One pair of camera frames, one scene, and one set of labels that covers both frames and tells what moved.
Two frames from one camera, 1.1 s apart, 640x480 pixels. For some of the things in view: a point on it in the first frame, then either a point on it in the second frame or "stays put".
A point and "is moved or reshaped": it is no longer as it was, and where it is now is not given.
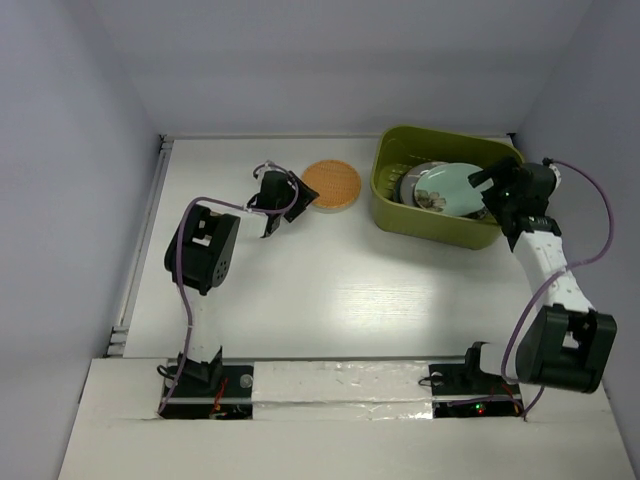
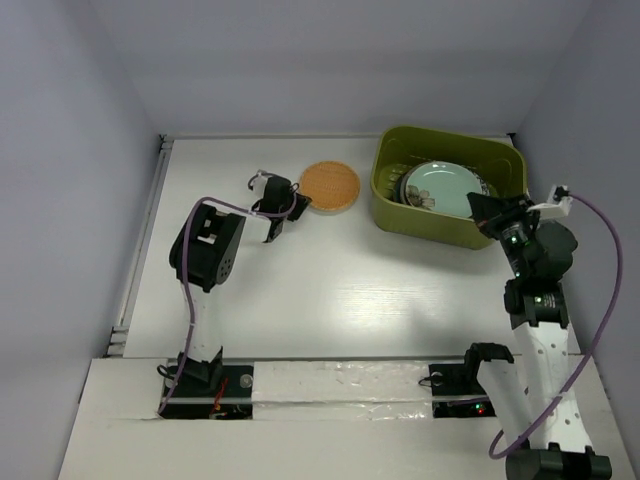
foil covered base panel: x=341 y=391 stays put
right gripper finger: x=496 y=171 → x=523 y=207
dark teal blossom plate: x=397 y=189 stays put
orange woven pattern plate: x=337 y=182 stays put
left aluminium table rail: x=117 y=340 stays put
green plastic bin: x=401 y=147 stays put
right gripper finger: x=490 y=194 → x=490 y=212
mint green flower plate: x=447 y=189 is moved or reshaped
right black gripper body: x=507 y=201 → x=513 y=235
